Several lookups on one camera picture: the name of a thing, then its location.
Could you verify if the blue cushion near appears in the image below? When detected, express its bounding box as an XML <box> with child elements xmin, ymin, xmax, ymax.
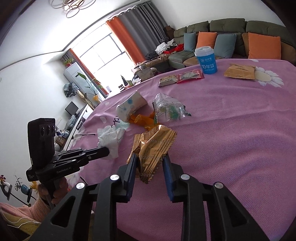
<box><xmin>214</xmin><ymin>34</ymin><xmax>236</xmax><ymax>58</ymax></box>

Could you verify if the blue cushion far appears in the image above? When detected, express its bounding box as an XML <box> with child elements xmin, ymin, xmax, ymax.
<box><xmin>184</xmin><ymin>32</ymin><xmax>196</xmax><ymax>52</ymax></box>

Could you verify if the orange curtain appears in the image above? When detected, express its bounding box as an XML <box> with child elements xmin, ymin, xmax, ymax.
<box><xmin>106</xmin><ymin>17</ymin><xmax>145</xmax><ymax>64</ymax></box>

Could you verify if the white tissue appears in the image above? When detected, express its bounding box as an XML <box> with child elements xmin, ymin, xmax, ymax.
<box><xmin>97</xmin><ymin>126</ymin><xmax>125</xmax><ymax>160</ymax></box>

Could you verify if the pink floral tablecloth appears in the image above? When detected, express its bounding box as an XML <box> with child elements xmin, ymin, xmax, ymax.
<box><xmin>73</xmin><ymin>59</ymin><xmax>295</xmax><ymax>240</ymax></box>

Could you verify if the glass coffee table with jars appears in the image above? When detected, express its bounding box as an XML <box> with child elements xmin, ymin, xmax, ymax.
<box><xmin>118</xmin><ymin>67</ymin><xmax>161</xmax><ymax>91</ymax></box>

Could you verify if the orange cushion far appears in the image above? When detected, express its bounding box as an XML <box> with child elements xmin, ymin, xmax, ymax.
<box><xmin>196</xmin><ymin>32</ymin><xmax>217</xmax><ymax>49</ymax></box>

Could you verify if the blue paper coffee cup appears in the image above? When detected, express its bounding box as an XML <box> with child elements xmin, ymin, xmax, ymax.
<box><xmin>195</xmin><ymin>46</ymin><xmax>217</xmax><ymax>74</ymax></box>

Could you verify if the clear green printed plastic bag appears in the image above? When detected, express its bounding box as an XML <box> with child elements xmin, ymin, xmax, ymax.
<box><xmin>152</xmin><ymin>93</ymin><xmax>192</xmax><ymax>123</ymax></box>

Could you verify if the ring ceiling lamp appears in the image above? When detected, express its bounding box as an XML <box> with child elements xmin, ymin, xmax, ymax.
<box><xmin>49</xmin><ymin>0</ymin><xmax>96</xmax><ymax>19</ymax></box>

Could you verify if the pink sleeve left forearm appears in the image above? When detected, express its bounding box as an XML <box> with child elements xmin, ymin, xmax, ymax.
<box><xmin>1</xmin><ymin>198</ymin><xmax>51</xmax><ymax>230</ymax></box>

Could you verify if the orange peel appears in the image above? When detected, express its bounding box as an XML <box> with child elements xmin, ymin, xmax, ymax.
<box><xmin>128</xmin><ymin>111</ymin><xmax>159</xmax><ymax>131</ymax></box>

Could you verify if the flat gold snack packet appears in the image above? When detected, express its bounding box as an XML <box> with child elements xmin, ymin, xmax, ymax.
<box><xmin>224</xmin><ymin>64</ymin><xmax>255</xmax><ymax>80</ymax></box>

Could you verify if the white floor air conditioner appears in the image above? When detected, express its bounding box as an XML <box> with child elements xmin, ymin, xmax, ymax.
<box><xmin>64</xmin><ymin>63</ymin><xmax>107</xmax><ymax>100</ymax></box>

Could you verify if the patterned paper cup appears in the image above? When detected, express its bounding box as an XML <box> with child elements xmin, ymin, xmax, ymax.
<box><xmin>116</xmin><ymin>91</ymin><xmax>147</xmax><ymax>122</ymax></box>

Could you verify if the person left hand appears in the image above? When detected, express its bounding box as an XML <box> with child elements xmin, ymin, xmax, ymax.
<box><xmin>37</xmin><ymin>177</ymin><xmax>68</xmax><ymax>206</ymax></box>

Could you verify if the tall green potted plant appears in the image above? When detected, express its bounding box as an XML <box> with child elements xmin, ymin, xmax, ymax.
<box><xmin>75</xmin><ymin>72</ymin><xmax>102</xmax><ymax>102</ymax></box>

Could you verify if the green sectional sofa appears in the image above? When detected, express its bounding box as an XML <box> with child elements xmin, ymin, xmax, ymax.
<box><xmin>168</xmin><ymin>18</ymin><xmax>295</xmax><ymax>69</ymax></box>

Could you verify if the beige snack packet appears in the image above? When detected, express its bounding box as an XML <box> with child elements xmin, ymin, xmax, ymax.
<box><xmin>159</xmin><ymin>75</ymin><xmax>178</xmax><ymax>87</ymax></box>

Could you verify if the large gold foil wrapper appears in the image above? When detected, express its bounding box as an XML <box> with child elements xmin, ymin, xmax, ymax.
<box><xmin>126</xmin><ymin>125</ymin><xmax>177</xmax><ymax>184</ymax></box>

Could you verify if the orange cushion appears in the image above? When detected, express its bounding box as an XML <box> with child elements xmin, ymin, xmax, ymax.
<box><xmin>196</xmin><ymin>32</ymin><xmax>217</xmax><ymax>49</ymax></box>
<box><xmin>248</xmin><ymin>33</ymin><xmax>281</xmax><ymax>60</ymax></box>

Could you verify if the orange cushion near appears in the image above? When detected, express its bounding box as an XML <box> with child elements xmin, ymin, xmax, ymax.
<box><xmin>248</xmin><ymin>33</ymin><xmax>281</xmax><ymax>60</ymax></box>

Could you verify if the white black tv cabinet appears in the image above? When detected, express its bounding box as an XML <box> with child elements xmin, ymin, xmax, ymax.
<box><xmin>56</xmin><ymin>104</ymin><xmax>93</xmax><ymax>152</ymax></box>

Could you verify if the brown ottoman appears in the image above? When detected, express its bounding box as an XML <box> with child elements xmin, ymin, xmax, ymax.
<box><xmin>132</xmin><ymin>54</ymin><xmax>170</xmax><ymax>73</ymax></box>

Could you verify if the red snack packet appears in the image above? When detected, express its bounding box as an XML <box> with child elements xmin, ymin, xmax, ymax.
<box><xmin>177</xmin><ymin>69</ymin><xmax>204</xmax><ymax>84</ymax></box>

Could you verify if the blue cushion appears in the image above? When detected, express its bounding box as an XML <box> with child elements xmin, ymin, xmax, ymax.
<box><xmin>214</xmin><ymin>34</ymin><xmax>236</xmax><ymax>58</ymax></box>
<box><xmin>184</xmin><ymin>32</ymin><xmax>196</xmax><ymax>52</ymax></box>

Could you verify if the small black monitor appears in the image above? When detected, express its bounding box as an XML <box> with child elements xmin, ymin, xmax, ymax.
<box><xmin>65</xmin><ymin>102</ymin><xmax>78</xmax><ymax>115</ymax></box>

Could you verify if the grey curtain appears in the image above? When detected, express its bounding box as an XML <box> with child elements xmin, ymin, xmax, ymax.
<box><xmin>118</xmin><ymin>1</ymin><xmax>169</xmax><ymax>56</ymax></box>

